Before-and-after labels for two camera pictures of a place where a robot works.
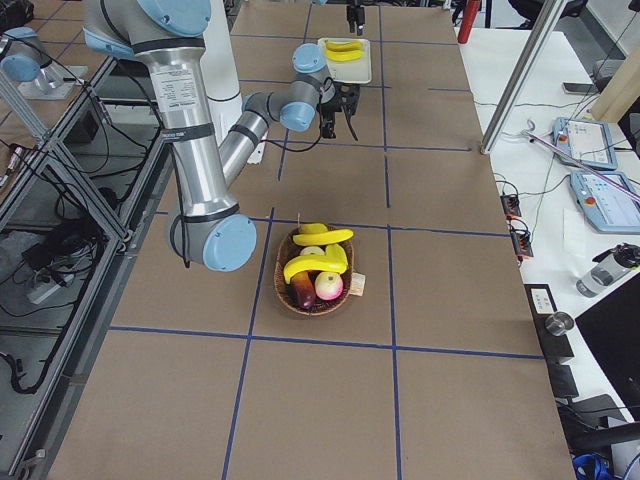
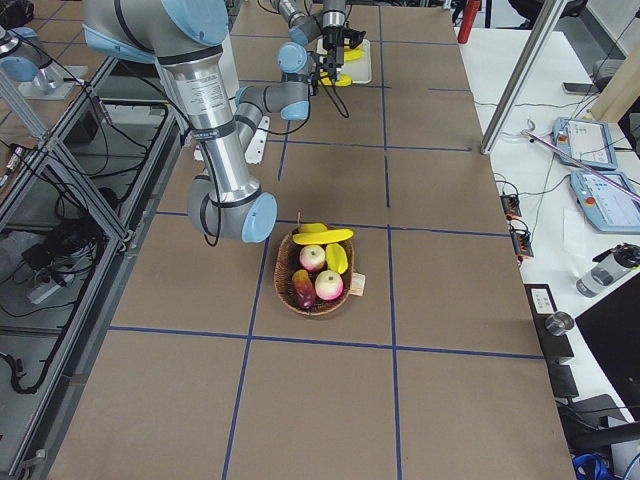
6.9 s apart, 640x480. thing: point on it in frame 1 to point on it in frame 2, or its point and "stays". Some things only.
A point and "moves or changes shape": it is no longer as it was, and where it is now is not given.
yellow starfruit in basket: x=336 y=250 stays
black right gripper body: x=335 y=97 to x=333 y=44
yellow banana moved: x=345 y=55 stays
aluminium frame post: x=551 y=14 stays
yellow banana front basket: x=333 y=263 moves or changes shape
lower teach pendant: x=609 y=209 stays
